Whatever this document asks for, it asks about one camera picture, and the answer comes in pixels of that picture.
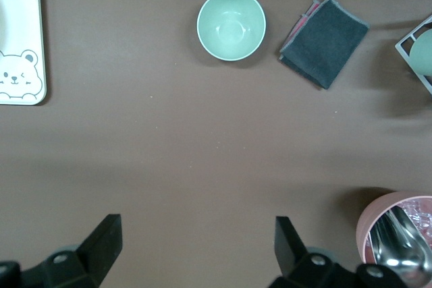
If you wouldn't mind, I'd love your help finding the pink bowl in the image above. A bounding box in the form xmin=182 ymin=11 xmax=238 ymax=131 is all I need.
xmin=356 ymin=191 xmax=432 ymax=288

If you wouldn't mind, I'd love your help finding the pink folded cloth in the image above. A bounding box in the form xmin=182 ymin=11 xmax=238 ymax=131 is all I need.
xmin=292 ymin=0 xmax=321 ymax=38

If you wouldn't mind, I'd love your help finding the dark grey folded cloth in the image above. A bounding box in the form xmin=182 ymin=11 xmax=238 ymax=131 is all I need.
xmin=279 ymin=0 xmax=371 ymax=90

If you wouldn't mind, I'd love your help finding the clear crumpled plastic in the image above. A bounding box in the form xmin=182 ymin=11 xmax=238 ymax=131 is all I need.
xmin=400 ymin=199 xmax=432 ymax=235

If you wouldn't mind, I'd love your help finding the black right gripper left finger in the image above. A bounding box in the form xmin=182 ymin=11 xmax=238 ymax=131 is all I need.
xmin=0 ymin=214 xmax=124 ymax=288

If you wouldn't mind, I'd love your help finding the metal spoon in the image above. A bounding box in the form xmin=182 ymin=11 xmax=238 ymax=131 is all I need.
xmin=370 ymin=205 xmax=432 ymax=281

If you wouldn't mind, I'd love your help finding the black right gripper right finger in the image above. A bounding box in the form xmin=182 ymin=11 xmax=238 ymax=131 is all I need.
xmin=269 ymin=216 xmax=406 ymax=288

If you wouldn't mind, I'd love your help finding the pale green bowl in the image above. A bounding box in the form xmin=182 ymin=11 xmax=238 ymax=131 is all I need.
xmin=196 ymin=0 xmax=267 ymax=62

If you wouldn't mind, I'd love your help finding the white wire cup rack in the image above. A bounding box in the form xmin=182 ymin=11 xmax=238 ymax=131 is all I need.
xmin=394 ymin=14 xmax=432 ymax=95

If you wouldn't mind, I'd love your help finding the cream bear print tray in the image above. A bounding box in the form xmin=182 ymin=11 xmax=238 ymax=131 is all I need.
xmin=0 ymin=0 xmax=48 ymax=106

